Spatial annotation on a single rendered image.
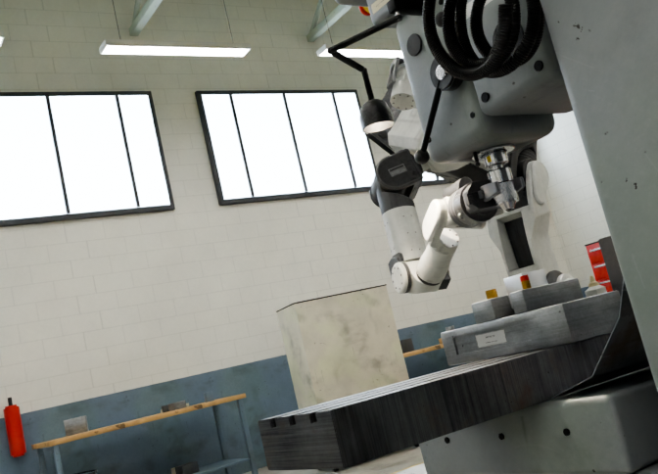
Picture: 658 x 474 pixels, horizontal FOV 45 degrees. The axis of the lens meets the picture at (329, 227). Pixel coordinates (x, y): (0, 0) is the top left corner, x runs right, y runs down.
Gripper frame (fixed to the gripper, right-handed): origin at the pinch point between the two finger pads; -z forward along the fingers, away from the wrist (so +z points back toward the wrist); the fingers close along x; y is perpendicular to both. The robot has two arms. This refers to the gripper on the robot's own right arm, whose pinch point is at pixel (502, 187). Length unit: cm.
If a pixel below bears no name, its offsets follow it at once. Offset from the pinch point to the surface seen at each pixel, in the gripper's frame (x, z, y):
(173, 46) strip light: 30, 595, -299
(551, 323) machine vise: -5.4, -13.2, 27.3
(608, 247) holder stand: 26.4, 10.1, 15.3
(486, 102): -7.6, -15.6, -13.0
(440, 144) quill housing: -10.6, 0.4, -10.8
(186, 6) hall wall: 90, 820, -452
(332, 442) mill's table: -52, -27, 35
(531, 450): -15, -11, 47
